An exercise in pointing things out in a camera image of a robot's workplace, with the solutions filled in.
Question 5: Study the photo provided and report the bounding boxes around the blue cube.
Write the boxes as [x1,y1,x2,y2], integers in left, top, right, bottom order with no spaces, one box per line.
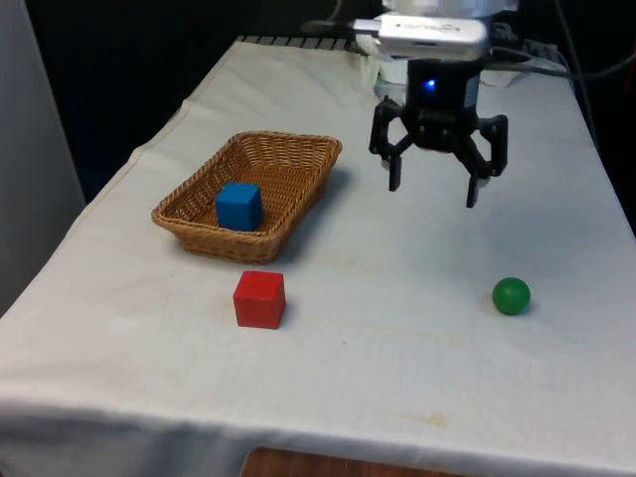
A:
[215,182,263,233]

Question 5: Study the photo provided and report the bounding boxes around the wicker basket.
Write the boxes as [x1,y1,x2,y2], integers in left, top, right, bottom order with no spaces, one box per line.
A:
[151,130,344,265]

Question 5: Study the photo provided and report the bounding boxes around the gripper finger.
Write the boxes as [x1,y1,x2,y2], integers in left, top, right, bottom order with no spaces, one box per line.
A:
[454,113,510,209]
[368,96,419,193]

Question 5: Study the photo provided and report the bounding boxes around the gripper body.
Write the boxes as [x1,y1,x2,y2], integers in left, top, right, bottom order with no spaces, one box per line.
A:
[405,58,483,151]

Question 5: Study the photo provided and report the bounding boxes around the black cable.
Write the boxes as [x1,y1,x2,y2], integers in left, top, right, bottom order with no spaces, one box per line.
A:
[300,0,359,37]
[489,47,636,81]

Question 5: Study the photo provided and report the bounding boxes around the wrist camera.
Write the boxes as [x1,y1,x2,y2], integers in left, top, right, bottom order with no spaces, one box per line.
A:
[351,13,491,62]

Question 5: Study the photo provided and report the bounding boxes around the green ball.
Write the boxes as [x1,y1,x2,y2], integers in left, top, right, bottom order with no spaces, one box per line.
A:
[491,276,532,316]

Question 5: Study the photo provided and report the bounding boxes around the red cube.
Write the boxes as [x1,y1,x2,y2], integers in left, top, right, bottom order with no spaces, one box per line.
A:
[233,270,288,330]

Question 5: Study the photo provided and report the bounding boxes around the grey cable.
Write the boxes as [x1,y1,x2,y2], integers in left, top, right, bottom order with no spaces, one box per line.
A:
[550,0,605,148]

